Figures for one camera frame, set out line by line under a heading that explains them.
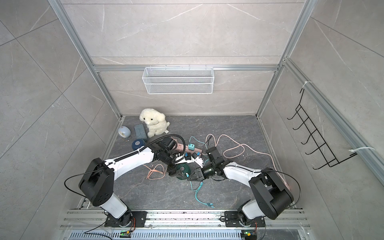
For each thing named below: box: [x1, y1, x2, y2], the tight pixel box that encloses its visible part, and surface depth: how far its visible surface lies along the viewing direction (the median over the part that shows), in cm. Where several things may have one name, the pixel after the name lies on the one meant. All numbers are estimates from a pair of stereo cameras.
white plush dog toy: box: [139, 108, 170, 138], surface depth 97 cm
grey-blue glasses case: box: [134, 124, 148, 141], surface depth 108 cm
